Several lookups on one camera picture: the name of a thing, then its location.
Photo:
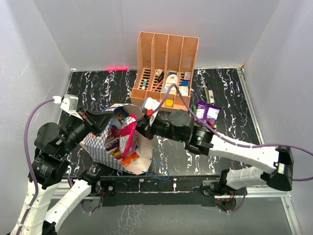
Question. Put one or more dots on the white label bottle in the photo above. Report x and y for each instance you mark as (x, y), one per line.
(171, 79)

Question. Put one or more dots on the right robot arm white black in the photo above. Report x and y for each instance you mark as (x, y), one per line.
(271, 166)

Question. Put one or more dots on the black grey stapler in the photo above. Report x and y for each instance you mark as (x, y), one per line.
(209, 93)

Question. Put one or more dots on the pink marker strip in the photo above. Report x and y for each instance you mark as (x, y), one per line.
(117, 68)

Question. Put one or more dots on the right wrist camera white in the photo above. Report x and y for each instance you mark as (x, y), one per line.
(150, 104)

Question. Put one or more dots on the green white glue stick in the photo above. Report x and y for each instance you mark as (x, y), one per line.
(144, 84)

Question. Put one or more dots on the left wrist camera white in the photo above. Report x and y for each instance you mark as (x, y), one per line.
(69, 105)

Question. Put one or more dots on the colourful candy packet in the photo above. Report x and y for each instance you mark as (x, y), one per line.
(121, 116)

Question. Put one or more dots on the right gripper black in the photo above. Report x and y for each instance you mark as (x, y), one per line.
(144, 127)

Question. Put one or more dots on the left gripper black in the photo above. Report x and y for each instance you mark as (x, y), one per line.
(98, 120)

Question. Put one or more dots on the checkered paper bag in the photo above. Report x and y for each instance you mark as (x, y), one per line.
(94, 145)

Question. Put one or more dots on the white small box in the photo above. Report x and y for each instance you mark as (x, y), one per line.
(184, 90)

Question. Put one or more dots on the orange snack packet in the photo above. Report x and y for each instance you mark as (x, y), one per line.
(129, 159)

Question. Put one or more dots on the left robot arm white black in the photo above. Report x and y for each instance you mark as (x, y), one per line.
(46, 172)

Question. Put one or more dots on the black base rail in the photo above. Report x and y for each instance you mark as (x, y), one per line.
(177, 190)

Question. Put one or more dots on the pink snack packet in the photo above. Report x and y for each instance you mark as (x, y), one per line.
(128, 136)

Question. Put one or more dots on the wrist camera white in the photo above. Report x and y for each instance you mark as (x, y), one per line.
(150, 104)
(69, 105)

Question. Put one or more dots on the peach desk organizer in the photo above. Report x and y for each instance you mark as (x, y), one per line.
(158, 56)

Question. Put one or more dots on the green snack packet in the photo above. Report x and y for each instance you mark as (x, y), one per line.
(197, 120)

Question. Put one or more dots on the purple snack packet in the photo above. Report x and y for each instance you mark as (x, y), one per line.
(207, 112)

